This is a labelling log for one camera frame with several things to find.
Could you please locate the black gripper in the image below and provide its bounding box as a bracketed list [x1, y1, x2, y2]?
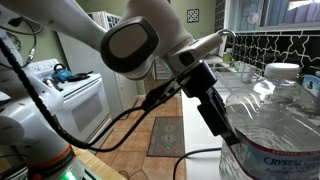
[180, 60, 240, 147]

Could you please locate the large clear water bottle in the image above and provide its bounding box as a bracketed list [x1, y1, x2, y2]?
[218, 62, 320, 180]

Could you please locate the tall green soap bottle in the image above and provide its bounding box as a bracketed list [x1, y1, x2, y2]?
[223, 48, 234, 64]

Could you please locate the clear cup in rack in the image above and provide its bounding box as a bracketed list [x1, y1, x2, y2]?
[240, 63, 258, 84]

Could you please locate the patterned floor rug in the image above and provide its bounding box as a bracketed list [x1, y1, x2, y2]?
[146, 115, 186, 158]

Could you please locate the chrome kitchen faucet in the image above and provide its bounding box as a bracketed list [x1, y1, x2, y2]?
[216, 28, 238, 56]

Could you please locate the kitchen window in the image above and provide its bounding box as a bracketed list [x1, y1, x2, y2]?
[228, 0, 320, 33]

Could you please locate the white kitchen stove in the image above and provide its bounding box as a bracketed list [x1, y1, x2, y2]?
[24, 58, 113, 144]

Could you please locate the black pan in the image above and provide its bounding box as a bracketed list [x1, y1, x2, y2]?
[67, 70, 94, 83]

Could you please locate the white refrigerator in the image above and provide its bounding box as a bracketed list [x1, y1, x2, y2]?
[56, 11, 139, 119]

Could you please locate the blue kettle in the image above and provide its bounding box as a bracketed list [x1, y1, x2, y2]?
[51, 63, 73, 84]

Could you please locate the dark power cable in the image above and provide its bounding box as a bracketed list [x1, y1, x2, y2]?
[172, 147, 223, 180]

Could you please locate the black white patterned wall art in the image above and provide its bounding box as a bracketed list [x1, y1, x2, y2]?
[186, 8, 200, 24]

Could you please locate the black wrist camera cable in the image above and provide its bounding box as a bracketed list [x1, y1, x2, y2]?
[0, 36, 183, 153]

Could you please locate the thin grey cable with connector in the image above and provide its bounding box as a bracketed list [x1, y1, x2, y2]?
[0, 16, 44, 69]

